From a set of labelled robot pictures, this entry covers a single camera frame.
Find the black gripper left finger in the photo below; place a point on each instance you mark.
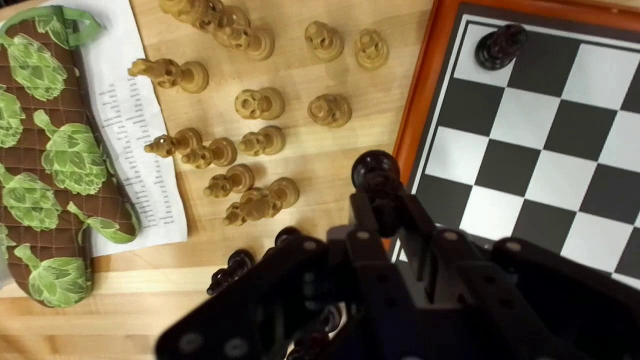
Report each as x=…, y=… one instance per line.
x=312, y=293

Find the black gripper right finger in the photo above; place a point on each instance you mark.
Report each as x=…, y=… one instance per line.
x=520, y=293

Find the black chess rook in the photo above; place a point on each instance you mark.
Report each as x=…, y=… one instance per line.
x=498, y=49

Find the black chess piece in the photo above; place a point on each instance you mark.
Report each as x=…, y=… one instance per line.
x=230, y=269
x=291, y=235

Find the light wooden chess piece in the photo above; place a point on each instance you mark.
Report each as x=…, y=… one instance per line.
x=330, y=110
x=250, y=39
x=260, y=102
x=191, y=10
x=263, y=141
x=230, y=181
x=213, y=152
x=263, y=201
x=371, y=49
x=173, y=75
x=171, y=142
x=323, y=41

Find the white printed paper sheet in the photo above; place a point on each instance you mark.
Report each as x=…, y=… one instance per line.
x=152, y=133

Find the chessboard with orange frame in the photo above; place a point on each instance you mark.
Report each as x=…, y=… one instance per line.
x=532, y=167

